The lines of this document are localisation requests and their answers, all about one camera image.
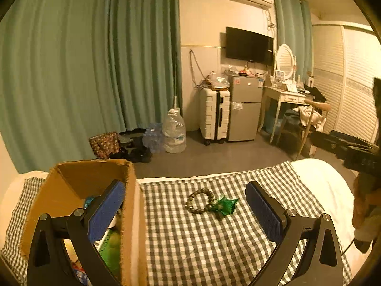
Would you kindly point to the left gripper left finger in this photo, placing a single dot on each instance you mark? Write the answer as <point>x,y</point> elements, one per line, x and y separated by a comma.
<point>49,263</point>

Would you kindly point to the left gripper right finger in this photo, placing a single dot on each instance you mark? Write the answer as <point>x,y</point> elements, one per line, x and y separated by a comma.
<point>321,261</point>

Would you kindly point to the green white medicine box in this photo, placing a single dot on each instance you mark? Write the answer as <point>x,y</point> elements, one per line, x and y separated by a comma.
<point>110,252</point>

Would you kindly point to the person's hand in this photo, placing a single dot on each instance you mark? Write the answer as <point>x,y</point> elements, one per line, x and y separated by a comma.
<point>366,193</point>

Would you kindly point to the wooden chair with clothes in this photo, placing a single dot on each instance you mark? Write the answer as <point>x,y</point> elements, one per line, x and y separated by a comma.
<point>311,112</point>

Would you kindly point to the brown cardboard box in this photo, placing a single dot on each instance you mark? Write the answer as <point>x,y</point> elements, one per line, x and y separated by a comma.
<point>77,202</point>

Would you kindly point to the white louvered wardrobe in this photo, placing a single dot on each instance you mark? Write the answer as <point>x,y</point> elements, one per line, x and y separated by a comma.
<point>346,59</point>

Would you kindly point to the green foil packet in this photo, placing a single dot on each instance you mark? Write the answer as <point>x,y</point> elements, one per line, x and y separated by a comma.
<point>224,206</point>

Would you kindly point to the oval white vanity mirror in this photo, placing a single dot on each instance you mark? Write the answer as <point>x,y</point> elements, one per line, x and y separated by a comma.
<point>285,63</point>

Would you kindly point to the patterned brown bag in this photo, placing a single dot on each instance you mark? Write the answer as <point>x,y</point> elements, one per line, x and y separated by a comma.
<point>105,145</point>

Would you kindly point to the small silver fridge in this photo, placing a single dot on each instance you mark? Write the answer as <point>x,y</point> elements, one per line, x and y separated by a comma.
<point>245,106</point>

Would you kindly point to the green window curtain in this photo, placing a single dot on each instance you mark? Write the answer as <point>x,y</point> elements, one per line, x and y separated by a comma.
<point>294,28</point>

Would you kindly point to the white hard-shell suitcase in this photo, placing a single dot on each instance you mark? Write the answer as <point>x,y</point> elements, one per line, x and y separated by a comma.
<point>214,111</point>

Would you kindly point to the pack of water bottles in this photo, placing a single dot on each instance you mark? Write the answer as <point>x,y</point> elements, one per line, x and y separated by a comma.
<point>153,138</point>

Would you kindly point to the large clear water jug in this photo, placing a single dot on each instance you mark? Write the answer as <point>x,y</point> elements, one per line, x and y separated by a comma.
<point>174,132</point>

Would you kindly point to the large green curtain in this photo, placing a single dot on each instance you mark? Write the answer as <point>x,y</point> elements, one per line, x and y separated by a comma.
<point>72,69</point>

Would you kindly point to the black wall television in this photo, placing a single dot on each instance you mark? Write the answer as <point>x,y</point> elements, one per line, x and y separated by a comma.
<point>248,46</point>

